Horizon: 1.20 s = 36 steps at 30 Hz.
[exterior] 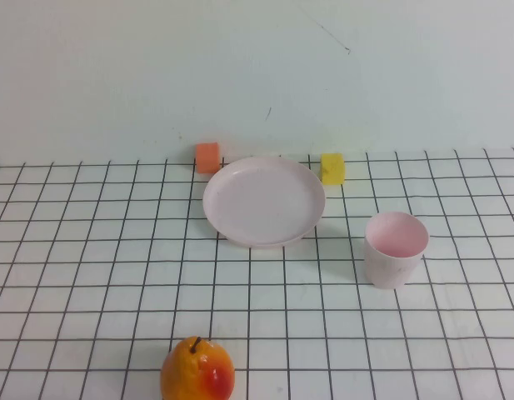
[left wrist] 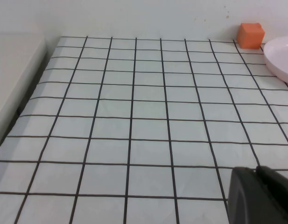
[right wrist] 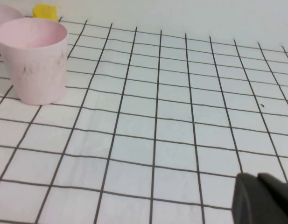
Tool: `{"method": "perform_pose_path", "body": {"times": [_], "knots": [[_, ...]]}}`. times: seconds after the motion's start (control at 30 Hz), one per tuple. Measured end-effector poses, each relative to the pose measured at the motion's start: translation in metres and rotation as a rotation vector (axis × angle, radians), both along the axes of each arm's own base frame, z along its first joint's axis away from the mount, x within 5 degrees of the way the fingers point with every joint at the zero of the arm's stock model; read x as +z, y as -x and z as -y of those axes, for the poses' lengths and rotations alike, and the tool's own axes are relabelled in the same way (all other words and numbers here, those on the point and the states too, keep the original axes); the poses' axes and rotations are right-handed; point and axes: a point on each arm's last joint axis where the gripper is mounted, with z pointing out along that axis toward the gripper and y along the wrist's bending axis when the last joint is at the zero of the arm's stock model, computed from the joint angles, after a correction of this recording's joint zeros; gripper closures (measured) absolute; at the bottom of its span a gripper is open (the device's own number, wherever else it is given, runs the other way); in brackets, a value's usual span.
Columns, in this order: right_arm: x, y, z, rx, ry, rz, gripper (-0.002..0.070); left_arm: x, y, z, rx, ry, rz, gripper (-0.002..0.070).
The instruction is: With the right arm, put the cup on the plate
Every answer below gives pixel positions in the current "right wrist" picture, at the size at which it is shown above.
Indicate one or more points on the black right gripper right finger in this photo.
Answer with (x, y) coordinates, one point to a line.
(278, 198)

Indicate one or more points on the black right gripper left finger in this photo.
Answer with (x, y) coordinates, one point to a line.
(245, 203)

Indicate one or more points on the pink plastic cup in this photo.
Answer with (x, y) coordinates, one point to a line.
(38, 70)

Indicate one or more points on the pink round plate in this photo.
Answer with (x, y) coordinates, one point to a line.
(3, 16)

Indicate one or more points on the white grid tablecloth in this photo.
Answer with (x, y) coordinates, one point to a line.
(157, 128)

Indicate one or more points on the yellow foam cube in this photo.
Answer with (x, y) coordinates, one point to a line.
(45, 12)

